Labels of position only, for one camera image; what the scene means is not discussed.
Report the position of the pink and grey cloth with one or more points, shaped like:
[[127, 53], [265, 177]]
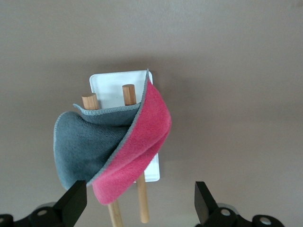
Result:
[[146, 132]]

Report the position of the white rack with wooden dowels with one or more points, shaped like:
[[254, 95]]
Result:
[[106, 85]]

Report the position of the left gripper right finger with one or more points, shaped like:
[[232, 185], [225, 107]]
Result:
[[206, 208]]

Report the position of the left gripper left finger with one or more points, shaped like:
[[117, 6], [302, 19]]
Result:
[[71, 203]]

